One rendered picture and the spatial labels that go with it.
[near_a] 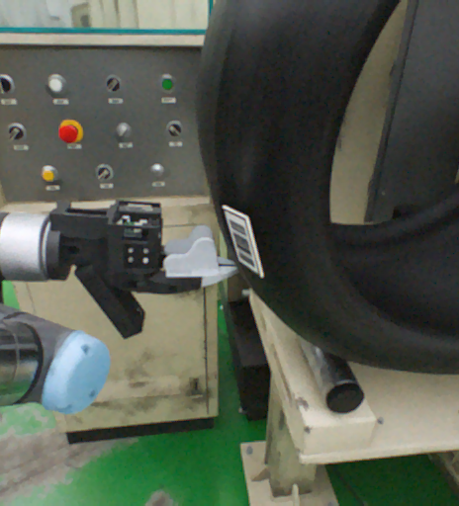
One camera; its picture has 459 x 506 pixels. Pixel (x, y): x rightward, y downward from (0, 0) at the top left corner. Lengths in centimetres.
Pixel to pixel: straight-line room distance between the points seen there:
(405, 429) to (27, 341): 48
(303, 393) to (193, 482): 97
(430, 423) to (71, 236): 52
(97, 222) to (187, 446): 120
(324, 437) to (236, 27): 44
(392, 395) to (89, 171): 81
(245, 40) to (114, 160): 73
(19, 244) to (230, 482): 117
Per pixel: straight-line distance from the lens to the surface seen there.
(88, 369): 40
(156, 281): 42
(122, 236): 42
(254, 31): 31
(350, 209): 78
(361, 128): 74
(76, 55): 99
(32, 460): 164
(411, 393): 67
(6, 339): 37
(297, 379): 55
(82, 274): 45
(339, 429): 53
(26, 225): 45
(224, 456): 151
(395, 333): 43
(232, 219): 33
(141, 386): 135
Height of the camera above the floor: 126
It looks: 29 degrees down
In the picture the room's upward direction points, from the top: straight up
